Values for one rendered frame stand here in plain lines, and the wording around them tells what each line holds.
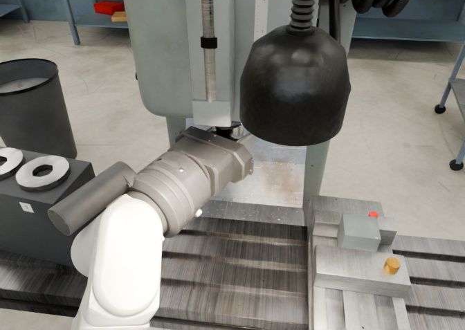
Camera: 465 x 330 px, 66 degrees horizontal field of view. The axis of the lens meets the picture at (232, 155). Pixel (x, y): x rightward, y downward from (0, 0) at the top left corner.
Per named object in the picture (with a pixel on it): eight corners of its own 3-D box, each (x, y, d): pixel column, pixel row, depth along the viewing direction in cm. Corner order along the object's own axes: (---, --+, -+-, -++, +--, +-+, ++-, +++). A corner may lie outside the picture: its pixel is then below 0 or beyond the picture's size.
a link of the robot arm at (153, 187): (205, 214, 42) (135, 287, 34) (165, 234, 50) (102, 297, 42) (141, 139, 41) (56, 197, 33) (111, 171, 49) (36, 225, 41)
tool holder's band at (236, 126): (233, 113, 56) (233, 107, 55) (250, 127, 53) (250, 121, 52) (206, 122, 54) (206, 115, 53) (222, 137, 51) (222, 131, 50)
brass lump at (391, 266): (398, 275, 59) (401, 269, 58) (384, 273, 59) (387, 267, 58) (396, 264, 60) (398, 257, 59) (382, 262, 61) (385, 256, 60)
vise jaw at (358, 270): (404, 299, 60) (412, 285, 57) (313, 286, 62) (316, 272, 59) (397, 268, 64) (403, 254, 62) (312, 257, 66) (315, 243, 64)
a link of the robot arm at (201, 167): (255, 137, 48) (203, 189, 40) (252, 191, 53) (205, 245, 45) (180, 111, 53) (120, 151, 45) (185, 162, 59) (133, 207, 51)
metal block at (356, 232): (372, 261, 64) (381, 239, 61) (338, 257, 65) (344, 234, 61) (369, 238, 68) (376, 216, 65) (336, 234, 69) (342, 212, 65)
